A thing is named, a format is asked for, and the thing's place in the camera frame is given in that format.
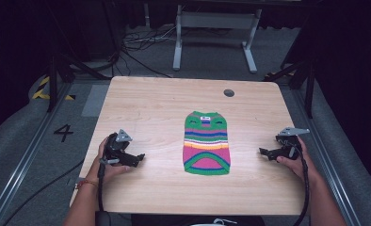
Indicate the black metal stand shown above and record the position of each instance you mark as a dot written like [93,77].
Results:
[309,91]
[53,81]

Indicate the person's right hand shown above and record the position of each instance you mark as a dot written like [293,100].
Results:
[299,166]

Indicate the person's dark clothing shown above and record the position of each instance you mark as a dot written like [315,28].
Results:
[174,220]

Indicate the metal floor rail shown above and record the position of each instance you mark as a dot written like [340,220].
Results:
[328,157]
[23,163]

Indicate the grey round table grommet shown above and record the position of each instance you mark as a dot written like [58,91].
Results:
[229,93]

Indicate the striped knitted pet sweater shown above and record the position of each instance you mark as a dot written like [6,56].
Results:
[206,144]

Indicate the white metal table frame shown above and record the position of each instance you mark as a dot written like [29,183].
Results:
[216,20]

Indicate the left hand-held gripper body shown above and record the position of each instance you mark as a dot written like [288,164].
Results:
[117,150]

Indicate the yellow black hazard tape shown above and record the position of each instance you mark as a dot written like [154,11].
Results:
[43,91]

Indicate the person's left hand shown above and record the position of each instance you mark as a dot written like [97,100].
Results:
[106,171]

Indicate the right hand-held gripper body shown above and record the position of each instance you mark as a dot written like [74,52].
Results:
[288,150]

